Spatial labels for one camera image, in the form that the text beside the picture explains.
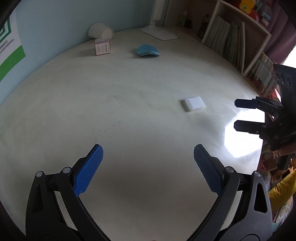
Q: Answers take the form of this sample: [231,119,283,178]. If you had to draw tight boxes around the person right hand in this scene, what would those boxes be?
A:
[273,145,296,159]

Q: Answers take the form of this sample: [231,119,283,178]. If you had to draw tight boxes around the yellow plush toy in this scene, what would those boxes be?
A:
[268,170,295,212]

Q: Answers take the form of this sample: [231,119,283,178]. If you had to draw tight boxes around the white tissue pack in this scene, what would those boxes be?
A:
[181,96,206,112]

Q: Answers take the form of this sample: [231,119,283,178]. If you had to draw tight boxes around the wooden bookshelf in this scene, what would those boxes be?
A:
[164,1,276,97]

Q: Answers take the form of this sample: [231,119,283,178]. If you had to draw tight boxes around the white desk lamp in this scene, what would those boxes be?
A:
[139,0,178,41]

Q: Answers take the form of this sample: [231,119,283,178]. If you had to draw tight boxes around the blue crumpled cloth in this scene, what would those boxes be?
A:
[136,44,160,57]

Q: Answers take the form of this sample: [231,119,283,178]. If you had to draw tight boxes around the small red white carton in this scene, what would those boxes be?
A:
[94,38,111,56]

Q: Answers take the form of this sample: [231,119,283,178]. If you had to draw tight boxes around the white paper cup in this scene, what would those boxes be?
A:
[88,23,114,40]

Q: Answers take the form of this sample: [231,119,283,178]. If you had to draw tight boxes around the green white wall poster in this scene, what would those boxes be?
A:
[0,10,26,80]

